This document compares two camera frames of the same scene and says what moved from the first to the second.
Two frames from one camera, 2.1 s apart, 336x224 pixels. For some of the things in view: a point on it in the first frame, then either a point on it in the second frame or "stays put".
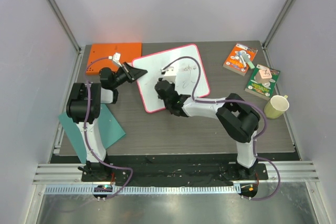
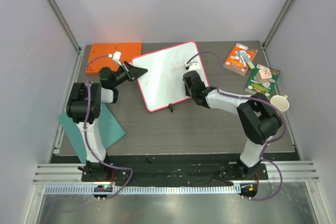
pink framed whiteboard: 186,71 stays put
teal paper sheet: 111,131 stays put
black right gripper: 163,87 → 189,77
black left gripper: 132,74 stays put
